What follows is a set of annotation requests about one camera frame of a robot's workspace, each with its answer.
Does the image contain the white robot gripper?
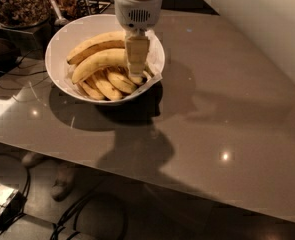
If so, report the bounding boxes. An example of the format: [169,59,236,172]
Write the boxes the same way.
[114,0,163,76]

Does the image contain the top yellow banana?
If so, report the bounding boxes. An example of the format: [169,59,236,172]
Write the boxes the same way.
[66,31,125,65]

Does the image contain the large middle yellow banana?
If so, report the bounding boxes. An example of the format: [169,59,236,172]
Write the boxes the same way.
[71,48,127,84]

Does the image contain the small banana bunch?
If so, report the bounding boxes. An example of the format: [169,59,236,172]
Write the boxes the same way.
[78,67,153,101]

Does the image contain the white ceramic bowl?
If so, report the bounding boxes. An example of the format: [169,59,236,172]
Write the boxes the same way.
[44,13,166,106]

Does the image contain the metal scoop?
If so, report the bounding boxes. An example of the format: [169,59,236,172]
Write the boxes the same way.
[49,0,69,26]

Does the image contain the glass jar of nuts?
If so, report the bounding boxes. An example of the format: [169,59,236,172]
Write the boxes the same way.
[0,0,50,29]

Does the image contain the dark round object on left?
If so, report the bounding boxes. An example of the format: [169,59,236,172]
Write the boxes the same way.
[0,38,21,77]

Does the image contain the left shoe on floor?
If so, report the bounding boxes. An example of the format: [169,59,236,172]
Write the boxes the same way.
[21,152,47,168]

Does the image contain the shoe on floor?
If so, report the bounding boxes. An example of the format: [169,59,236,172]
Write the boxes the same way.
[21,152,47,168]
[51,162,76,201]

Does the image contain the right shoe on floor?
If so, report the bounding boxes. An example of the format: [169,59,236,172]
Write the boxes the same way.
[51,162,76,201]

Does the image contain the silver power box on floor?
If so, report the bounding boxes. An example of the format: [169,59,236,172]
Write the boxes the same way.
[0,183,20,229]

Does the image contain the black wire rack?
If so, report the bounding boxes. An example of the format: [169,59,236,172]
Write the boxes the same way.
[76,0,111,18]

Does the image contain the black floor cable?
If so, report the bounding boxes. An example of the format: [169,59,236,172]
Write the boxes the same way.
[49,190,129,240]

